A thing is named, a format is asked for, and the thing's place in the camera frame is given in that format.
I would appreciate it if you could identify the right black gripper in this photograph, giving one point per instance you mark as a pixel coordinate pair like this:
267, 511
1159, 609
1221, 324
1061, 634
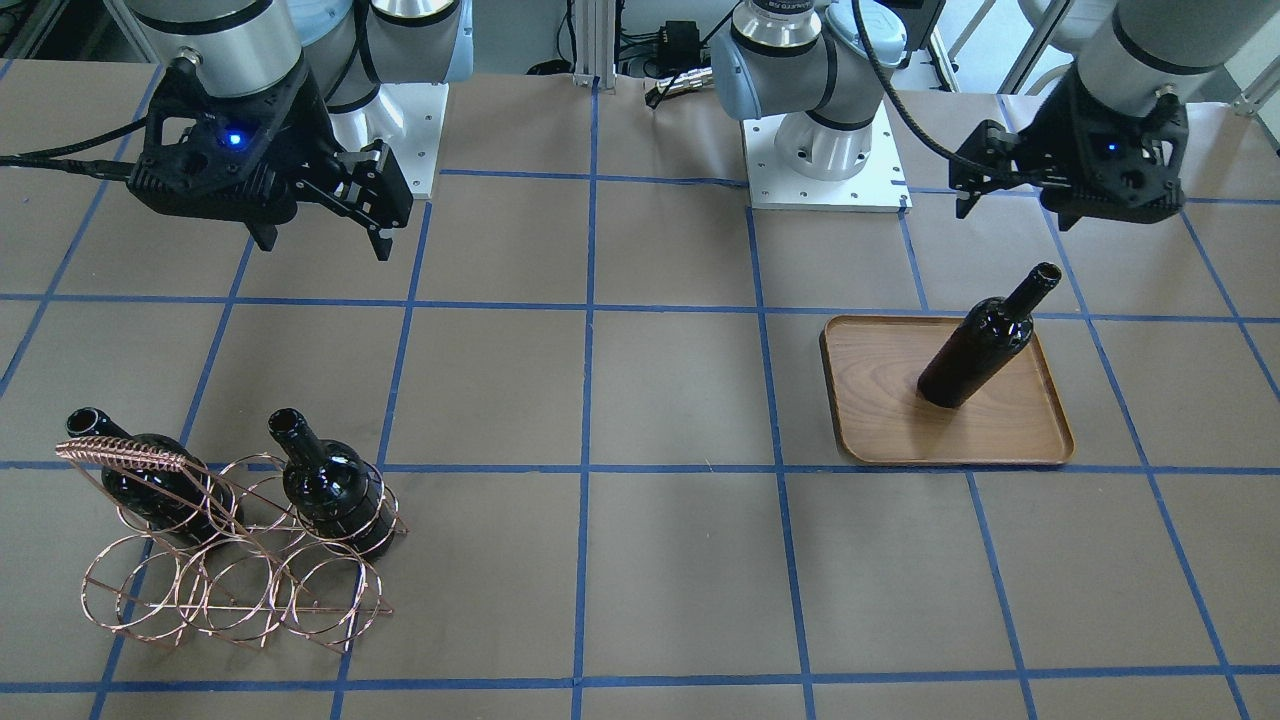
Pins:
312, 133

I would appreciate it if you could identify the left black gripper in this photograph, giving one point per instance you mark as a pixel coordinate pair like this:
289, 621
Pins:
1058, 140

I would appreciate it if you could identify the dark wine bottle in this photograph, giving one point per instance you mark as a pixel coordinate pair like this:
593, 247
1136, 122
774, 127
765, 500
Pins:
993, 332
335, 492
166, 499

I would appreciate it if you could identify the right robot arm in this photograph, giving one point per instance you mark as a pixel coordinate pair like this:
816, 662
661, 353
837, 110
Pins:
352, 47

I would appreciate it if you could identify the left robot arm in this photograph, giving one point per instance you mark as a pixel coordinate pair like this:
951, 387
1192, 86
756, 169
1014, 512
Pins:
835, 63

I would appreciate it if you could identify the wooden tray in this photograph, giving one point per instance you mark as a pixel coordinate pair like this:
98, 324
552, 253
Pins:
872, 363

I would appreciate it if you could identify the black power adapter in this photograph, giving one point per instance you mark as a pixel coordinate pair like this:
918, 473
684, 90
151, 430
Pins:
678, 37

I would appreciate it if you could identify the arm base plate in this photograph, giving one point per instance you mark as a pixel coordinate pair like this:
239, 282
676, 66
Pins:
800, 190
410, 118

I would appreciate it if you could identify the aluminium frame post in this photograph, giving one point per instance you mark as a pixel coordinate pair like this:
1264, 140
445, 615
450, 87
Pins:
595, 44

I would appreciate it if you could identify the copper wire wine basket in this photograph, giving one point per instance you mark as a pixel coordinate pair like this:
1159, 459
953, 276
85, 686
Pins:
266, 575

